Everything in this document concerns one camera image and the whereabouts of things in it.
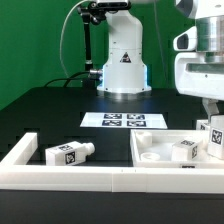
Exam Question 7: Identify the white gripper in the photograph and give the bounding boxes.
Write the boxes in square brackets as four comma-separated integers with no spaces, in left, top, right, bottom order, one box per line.
[174,52,224,122]

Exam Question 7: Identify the white square tabletop part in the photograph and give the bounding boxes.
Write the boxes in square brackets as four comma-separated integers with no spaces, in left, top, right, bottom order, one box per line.
[130,129,224,169]

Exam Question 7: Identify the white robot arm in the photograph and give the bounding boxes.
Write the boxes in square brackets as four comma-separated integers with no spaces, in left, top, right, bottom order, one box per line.
[96,0,224,117]

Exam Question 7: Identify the white marker sheet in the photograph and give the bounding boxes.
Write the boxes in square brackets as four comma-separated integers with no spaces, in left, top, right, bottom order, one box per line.
[80,112,167,129]

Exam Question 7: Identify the white u-shaped fence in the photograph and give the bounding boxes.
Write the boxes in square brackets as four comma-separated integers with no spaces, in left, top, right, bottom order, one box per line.
[0,133,224,194]

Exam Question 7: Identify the black cables on table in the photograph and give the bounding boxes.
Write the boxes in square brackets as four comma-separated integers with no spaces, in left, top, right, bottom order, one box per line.
[43,71,91,89]

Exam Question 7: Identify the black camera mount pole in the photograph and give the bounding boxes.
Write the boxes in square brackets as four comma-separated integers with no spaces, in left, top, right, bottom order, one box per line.
[77,2,108,88]

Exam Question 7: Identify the white cable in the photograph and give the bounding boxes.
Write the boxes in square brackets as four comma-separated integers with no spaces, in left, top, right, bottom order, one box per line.
[59,0,91,79]

